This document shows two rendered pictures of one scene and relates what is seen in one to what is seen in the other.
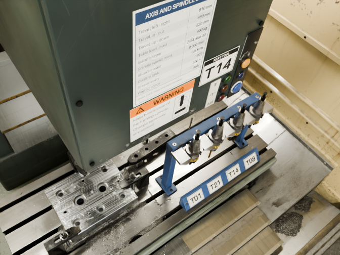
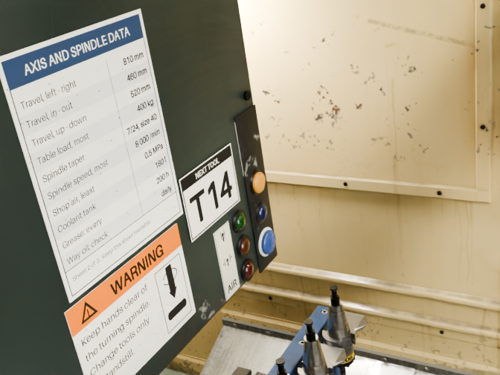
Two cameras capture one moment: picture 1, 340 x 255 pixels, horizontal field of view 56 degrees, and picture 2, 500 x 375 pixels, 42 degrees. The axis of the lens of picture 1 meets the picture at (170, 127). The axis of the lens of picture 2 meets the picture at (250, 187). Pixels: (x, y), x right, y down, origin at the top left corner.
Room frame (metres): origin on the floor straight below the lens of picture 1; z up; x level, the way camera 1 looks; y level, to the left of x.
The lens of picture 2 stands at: (-0.10, 0.03, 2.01)
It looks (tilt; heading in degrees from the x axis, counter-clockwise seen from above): 24 degrees down; 346
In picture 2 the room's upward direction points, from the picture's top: 9 degrees counter-clockwise
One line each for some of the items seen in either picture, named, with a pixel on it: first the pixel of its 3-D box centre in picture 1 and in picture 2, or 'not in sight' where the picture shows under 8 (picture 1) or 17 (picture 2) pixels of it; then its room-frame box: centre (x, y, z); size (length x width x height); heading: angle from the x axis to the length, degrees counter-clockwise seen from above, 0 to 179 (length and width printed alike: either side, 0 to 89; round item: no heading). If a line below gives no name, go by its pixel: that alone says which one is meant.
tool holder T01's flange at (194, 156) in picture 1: (193, 150); not in sight; (0.65, -0.10, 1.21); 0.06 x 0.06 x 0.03
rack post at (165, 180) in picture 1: (168, 168); not in sight; (0.65, -0.02, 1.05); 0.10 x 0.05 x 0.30; 43
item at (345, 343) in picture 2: (256, 112); (338, 337); (0.87, -0.34, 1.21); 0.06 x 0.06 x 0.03
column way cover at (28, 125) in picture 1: (50, 94); not in sight; (0.86, 0.51, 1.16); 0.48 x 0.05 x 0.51; 133
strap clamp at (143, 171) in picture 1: (134, 180); not in sight; (0.61, 0.11, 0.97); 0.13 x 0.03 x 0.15; 133
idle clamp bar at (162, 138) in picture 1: (151, 149); not in sight; (0.80, 0.07, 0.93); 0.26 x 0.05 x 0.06; 138
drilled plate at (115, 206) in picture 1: (91, 196); not in sight; (0.52, 0.27, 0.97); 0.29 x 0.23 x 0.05; 133
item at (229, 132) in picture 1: (226, 130); not in sight; (0.76, -0.22, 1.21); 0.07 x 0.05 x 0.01; 43
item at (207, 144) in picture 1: (205, 142); not in sight; (0.69, -0.14, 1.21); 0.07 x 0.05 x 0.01; 43
